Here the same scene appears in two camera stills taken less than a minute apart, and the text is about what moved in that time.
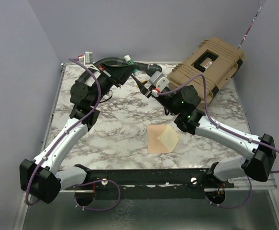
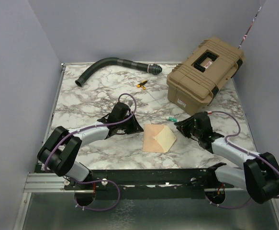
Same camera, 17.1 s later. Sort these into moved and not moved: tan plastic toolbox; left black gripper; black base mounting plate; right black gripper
Moved: right black gripper; left black gripper
Not moved: black base mounting plate; tan plastic toolbox
